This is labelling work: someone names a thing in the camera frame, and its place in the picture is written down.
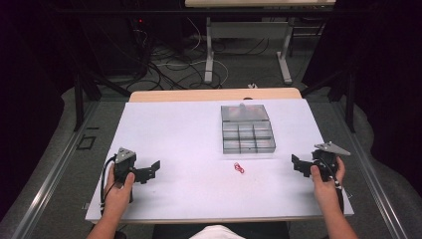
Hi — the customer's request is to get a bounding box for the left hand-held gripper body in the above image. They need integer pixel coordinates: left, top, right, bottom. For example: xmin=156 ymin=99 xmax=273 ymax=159
xmin=113 ymin=146 xmax=137 ymax=187

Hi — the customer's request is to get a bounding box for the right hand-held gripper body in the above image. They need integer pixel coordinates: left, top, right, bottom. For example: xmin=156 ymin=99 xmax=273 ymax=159
xmin=311 ymin=141 xmax=352 ymax=183

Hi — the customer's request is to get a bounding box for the person's right hand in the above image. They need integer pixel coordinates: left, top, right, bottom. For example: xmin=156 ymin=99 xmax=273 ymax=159
xmin=310 ymin=155 xmax=346 ymax=214

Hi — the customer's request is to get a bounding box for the person's left hand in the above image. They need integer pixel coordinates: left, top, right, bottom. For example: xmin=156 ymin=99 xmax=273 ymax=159
xmin=104 ymin=161 xmax=136 ymax=217

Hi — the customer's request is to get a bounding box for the white table cover sheet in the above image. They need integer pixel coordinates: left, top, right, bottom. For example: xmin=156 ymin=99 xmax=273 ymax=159
xmin=85 ymin=98 xmax=355 ymax=224

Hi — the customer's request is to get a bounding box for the clear plastic compartment box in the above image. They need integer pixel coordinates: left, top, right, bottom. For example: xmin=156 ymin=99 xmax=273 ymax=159
xmin=220 ymin=103 xmax=278 ymax=155

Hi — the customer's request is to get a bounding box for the black metal stand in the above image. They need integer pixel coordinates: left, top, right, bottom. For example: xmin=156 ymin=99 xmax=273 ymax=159
xmin=300 ymin=66 xmax=357 ymax=134
xmin=71 ymin=68 xmax=132 ymax=132

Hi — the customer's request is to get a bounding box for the person's white clothing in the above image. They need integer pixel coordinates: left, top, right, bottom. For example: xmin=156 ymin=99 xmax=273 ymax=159
xmin=188 ymin=224 xmax=247 ymax=239

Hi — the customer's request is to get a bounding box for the white desk with metal legs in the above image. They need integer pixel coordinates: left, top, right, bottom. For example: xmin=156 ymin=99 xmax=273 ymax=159
xmin=184 ymin=0 xmax=337 ymax=86

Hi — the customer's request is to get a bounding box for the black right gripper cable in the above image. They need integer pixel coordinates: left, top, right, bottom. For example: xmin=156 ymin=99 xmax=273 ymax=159
xmin=317 ymin=158 xmax=346 ymax=214

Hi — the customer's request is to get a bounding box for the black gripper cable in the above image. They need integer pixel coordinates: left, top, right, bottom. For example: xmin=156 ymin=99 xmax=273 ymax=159
xmin=317 ymin=158 xmax=346 ymax=214
xmin=100 ymin=154 xmax=117 ymax=217

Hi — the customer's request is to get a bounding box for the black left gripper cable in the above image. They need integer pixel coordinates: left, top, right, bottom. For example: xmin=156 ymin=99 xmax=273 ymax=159
xmin=100 ymin=154 xmax=117 ymax=217

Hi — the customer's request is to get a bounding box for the black floor hatch frame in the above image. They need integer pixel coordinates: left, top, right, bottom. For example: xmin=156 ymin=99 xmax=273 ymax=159
xmin=76 ymin=134 xmax=98 ymax=151

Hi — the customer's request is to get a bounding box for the aluminium floor rail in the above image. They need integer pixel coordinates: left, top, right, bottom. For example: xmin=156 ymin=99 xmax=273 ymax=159
xmin=9 ymin=100 xmax=102 ymax=239
xmin=331 ymin=102 xmax=410 ymax=239

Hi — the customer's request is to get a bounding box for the tangle of floor cables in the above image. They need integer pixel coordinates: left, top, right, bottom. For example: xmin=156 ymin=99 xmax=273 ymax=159
xmin=131 ymin=16 xmax=271 ymax=92

